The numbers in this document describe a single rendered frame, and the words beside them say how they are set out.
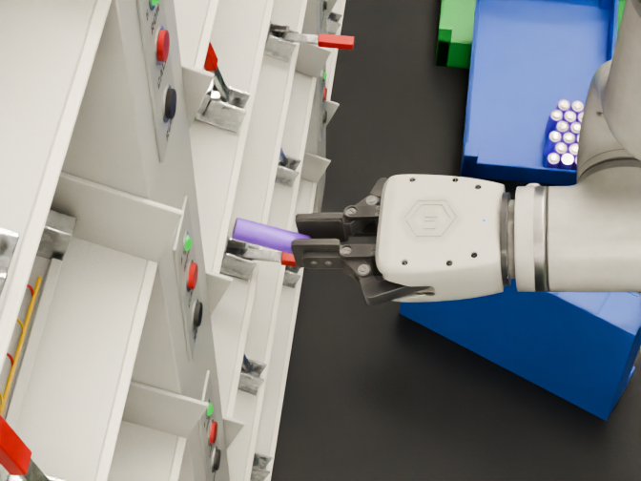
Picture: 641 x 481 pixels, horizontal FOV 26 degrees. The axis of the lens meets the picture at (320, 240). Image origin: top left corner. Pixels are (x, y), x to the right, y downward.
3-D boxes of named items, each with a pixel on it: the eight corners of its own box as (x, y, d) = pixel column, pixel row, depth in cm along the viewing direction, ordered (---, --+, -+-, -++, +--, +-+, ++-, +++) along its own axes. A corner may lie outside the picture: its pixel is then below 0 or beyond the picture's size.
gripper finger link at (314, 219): (378, 188, 114) (299, 189, 116) (374, 219, 112) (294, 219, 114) (382, 212, 117) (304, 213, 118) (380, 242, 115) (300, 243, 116)
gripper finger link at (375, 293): (462, 256, 110) (412, 219, 113) (393, 317, 108) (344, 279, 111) (463, 264, 111) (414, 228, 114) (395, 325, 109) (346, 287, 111)
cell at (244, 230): (231, 242, 114) (307, 261, 115) (237, 222, 113) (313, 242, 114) (232, 233, 115) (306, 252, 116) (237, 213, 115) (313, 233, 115)
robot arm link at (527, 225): (547, 160, 110) (508, 160, 110) (545, 250, 105) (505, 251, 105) (550, 224, 116) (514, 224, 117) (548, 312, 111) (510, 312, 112)
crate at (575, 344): (606, 422, 173) (632, 375, 177) (635, 335, 157) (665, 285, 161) (399, 313, 183) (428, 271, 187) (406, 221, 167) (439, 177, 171)
